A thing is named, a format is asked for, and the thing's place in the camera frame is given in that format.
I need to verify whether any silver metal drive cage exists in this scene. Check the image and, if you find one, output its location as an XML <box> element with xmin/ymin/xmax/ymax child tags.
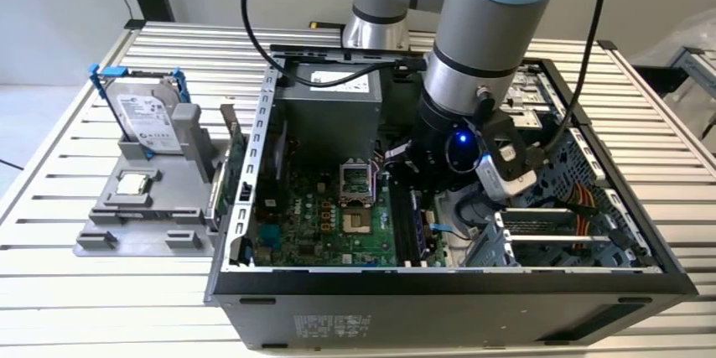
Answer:
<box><xmin>506</xmin><ymin>62</ymin><xmax>565</xmax><ymax>132</ymax></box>

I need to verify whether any orange yellow red wire bundle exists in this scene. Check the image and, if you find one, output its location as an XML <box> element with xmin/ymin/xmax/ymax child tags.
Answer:
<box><xmin>565</xmin><ymin>184</ymin><xmax>599</xmax><ymax>238</ymax></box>

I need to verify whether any CPU socket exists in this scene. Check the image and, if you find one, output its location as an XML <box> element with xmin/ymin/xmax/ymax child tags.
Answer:
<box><xmin>341</xmin><ymin>205</ymin><xmax>377</xmax><ymax>236</ymax></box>

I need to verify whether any green graphics card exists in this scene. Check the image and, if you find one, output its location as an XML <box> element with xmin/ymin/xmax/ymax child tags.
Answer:
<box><xmin>205</xmin><ymin>102</ymin><xmax>251</xmax><ymax>233</ymax></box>

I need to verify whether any perforated metal disk bay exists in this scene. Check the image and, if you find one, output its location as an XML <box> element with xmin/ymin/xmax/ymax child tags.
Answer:
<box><xmin>463</xmin><ymin>127</ymin><xmax>657</xmax><ymax>269</ymax></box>

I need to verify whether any silver CPU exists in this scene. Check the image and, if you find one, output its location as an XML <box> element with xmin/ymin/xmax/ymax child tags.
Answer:
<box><xmin>115</xmin><ymin>173</ymin><xmax>153</xmax><ymax>195</ymax></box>

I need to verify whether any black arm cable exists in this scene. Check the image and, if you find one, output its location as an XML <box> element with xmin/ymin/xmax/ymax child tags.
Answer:
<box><xmin>241</xmin><ymin>0</ymin><xmax>429</xmax><ymax>86</ymax></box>

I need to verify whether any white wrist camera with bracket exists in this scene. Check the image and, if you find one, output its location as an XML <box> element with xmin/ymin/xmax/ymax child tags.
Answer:
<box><xmin>475</xmin><ymin>117</ymin><xmax>542</xmax><ymax>200</ymax></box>

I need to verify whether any metal socket cover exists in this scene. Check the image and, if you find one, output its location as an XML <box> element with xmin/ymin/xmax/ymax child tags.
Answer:
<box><xmin>338</xmin><ymin>158</ymin><xmax>375</xmax><ymax>205</ymax></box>

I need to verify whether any grey power supply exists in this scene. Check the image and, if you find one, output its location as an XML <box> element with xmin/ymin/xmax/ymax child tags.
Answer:
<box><xmin>274</xmin><ymin>62</ymin><xmax>386</xmax><ymax>166</ymax></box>

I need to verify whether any aluminium frame rack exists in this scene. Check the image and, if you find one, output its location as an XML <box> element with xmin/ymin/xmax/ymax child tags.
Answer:
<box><xmin>669</xmin><ymin>45</ymin><xmax>716</xmax><ymax>141</ymax></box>

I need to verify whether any black open PC case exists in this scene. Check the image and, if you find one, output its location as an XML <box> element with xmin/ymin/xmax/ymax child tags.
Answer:
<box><xmin>205</xmin><ymin>41</ymin><xmax>701</xmax><ymax>350</ymax></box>

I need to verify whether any grey parts rack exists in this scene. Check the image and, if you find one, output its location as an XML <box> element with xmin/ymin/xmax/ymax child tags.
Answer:
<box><xmin>75</xmin><ymin>101</ymin><xmax>237</xmax><ymax>258</ymax></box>

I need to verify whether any hard disk in blue carrier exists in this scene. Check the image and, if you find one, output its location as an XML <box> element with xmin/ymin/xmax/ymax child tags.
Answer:
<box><xmin>89</xmin><ymin>63</ymin><xmax>195</xmax><ymax>162</ymax></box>

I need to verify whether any green motherboard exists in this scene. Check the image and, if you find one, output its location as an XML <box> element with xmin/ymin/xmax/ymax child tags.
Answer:
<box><xmin>254</xmin><ymin>164</ymin><xmax>453</xmax><ymax>269</ymax></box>

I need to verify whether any clear plastic sheet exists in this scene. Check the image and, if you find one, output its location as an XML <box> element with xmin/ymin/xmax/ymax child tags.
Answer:
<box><xmin>637</xmin><ymin>9</ymin><xmax>716</xmax><ymax>70</ymax></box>

